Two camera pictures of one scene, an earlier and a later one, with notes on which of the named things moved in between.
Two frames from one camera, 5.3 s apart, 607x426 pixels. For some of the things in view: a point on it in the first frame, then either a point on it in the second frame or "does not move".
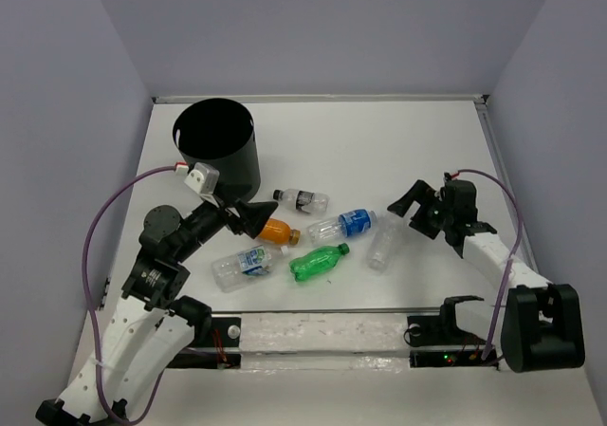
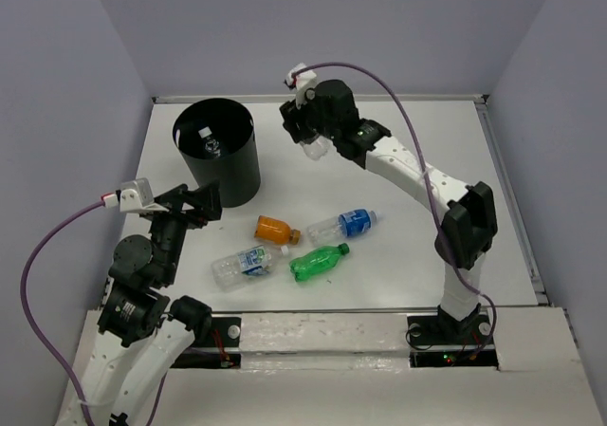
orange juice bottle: x=279 y=231 does not move
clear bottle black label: x=303 y=200 -> x=316 y=149
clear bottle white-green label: x=231 y=271 does not move
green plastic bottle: x=318 y=260 does not move
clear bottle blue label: x=350 y=224 does not move
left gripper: x=252 y=219 -> x=207 y=198
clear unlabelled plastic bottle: x=387 y=232 -> x=211 y=144
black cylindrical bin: x=221 y=133 does not move
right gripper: x=423 y=194 -> x=293 y=115
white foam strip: x=340 y=342 does not move
